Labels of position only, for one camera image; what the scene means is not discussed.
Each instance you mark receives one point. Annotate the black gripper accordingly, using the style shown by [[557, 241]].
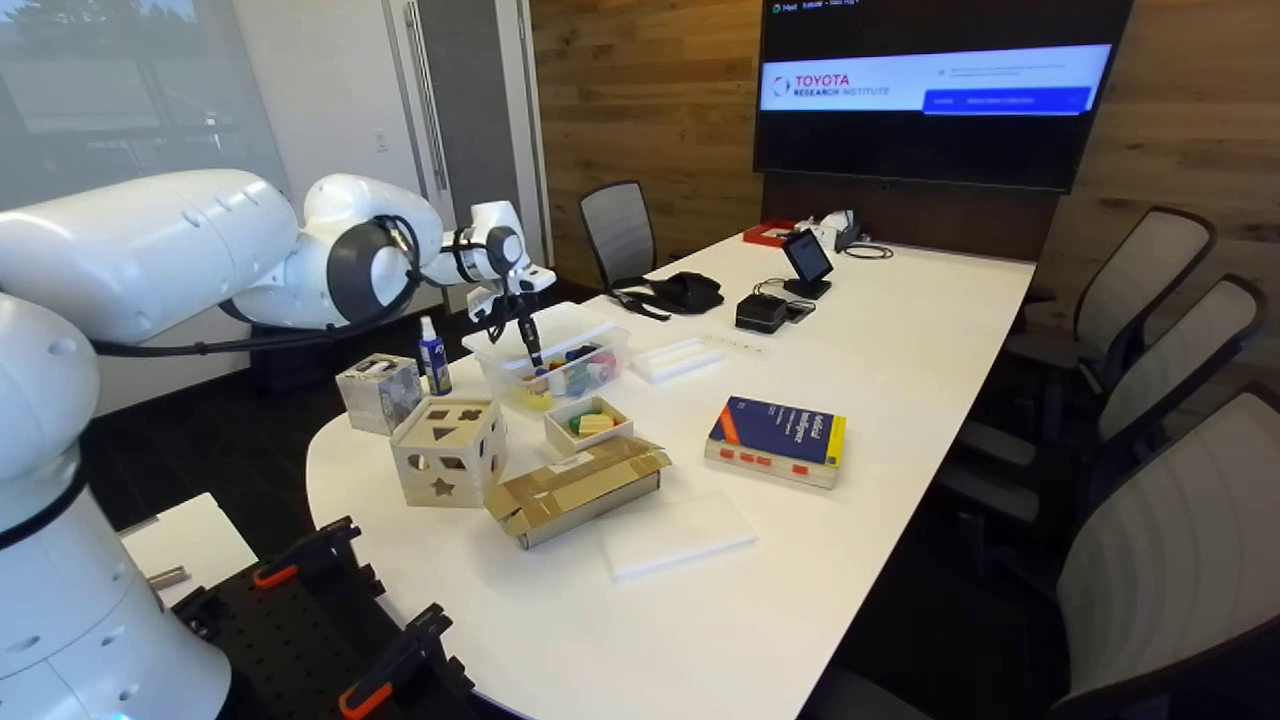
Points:
[[509, 303]]

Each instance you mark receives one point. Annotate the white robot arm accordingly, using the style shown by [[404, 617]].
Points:
[[132, 255]]

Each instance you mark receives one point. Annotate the clear plastic container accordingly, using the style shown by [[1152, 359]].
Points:
[[594, 380]]

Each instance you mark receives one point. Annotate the yellow plastic toy piece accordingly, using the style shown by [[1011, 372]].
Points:
[[537, 398]]

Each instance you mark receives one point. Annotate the small white wooden tray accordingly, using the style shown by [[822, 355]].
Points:
[[560, 434]]

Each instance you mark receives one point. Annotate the green wooden block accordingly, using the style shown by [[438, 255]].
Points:
[[579, 427]]

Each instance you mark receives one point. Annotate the yellow wooden block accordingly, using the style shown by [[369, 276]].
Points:
[[596, 427]]

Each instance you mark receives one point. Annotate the wooden shape sorter cube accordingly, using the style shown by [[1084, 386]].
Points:
[[449, 448]]

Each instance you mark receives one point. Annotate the grey office chair back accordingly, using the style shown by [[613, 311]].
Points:
[[617, 228]]

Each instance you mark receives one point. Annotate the clear acrylic cube box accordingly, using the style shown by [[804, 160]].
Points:
[[383, 391]]

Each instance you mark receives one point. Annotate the small black box device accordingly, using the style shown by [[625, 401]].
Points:
[[763, 315]]

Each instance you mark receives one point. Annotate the blue orange book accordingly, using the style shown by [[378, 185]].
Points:
[[779, 438]]

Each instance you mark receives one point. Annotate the red flat object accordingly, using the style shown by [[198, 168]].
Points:
[[771, 234]]

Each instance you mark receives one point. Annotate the black orange bar clamp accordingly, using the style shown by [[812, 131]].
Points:
[[306, 554], [394, 663]]

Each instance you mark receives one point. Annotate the white conference device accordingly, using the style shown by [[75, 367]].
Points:
[[841, 228]]

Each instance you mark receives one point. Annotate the black perforated mounting board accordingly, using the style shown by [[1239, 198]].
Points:
[[282, 642]]

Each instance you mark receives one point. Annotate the gray office chair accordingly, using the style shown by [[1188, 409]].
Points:
[[1174, 546], [1146, 274], [1181, 360]]

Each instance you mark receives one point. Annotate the wall mounted tv screen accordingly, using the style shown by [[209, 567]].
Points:
[[932, 123]]

